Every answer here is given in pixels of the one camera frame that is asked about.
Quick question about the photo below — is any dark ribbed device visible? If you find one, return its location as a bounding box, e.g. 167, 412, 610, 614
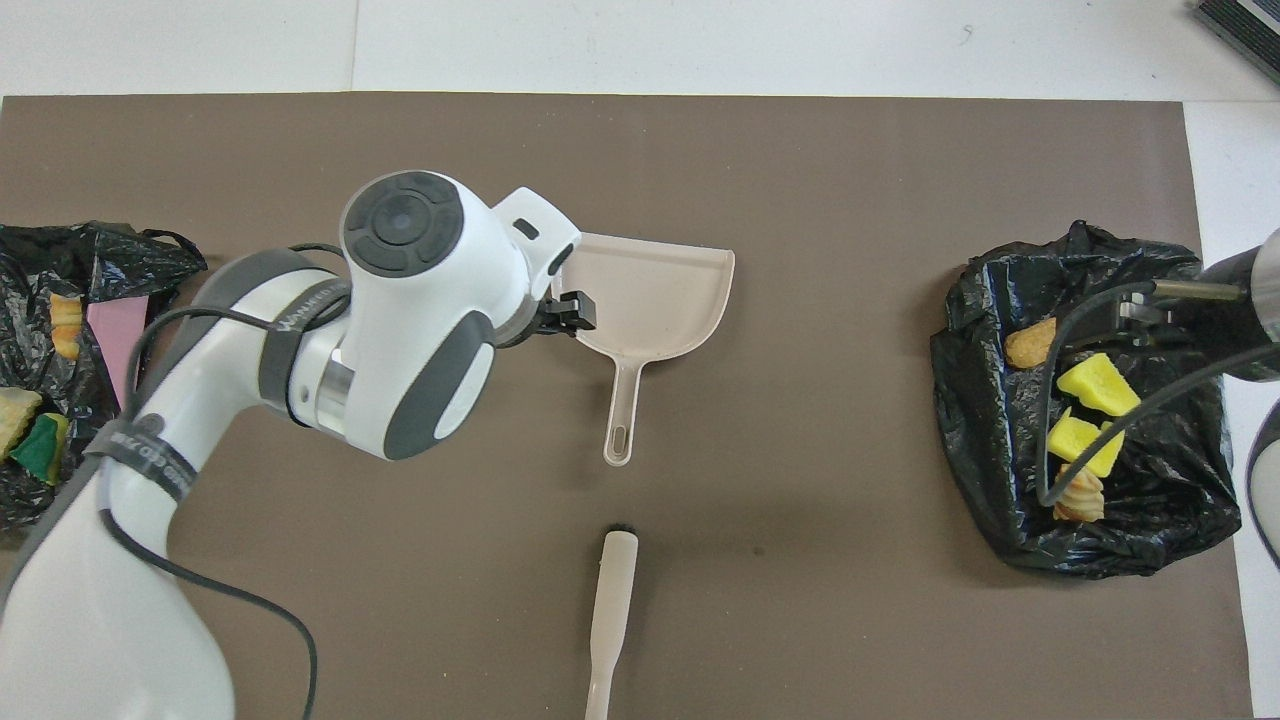
1195, 0, 1280, 86

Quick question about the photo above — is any brown table mat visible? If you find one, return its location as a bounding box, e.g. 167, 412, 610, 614
0, 92, 1253, 720

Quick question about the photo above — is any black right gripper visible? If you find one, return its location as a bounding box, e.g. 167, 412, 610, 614
1060, 250, 1280, 381

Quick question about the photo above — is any black bag lined bin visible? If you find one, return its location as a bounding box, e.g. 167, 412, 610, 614
930, 219, 1243, 580

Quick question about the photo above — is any wedge-shaped yellow green sponge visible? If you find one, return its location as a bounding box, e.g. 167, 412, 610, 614
10, 412, 71, 487

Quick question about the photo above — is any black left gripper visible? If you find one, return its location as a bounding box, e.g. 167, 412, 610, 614
495, 290, 598, 349

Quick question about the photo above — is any black bag over pink bin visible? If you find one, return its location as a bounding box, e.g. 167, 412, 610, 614
0, 221, 210, 541

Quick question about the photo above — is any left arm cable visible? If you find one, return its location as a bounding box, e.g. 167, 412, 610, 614
0, 242, 351, 720

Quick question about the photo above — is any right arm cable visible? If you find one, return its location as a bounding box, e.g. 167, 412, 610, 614
1036, 283, 1280, 505

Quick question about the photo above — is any striped toy croissant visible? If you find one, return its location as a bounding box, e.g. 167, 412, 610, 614
1053, 465, 1106, 523
50, 293, 84, 361

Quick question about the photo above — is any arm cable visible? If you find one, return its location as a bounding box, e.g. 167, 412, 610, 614
0, 242, 351, 720
1036, 283, 1280, 505

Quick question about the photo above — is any pale yellow bread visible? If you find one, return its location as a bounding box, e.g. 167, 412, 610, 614
0, 388, 44, 456

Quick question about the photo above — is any beige plastic dustpan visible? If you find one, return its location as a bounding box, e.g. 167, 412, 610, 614
563, 232, 736, 468

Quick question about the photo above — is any brown oval bread roll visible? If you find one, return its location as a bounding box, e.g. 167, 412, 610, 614
1004, 318, 1059, 369

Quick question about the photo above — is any notched yellow green sponge piece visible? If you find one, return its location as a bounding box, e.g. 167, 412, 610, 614
1046, 407, 1126, 478

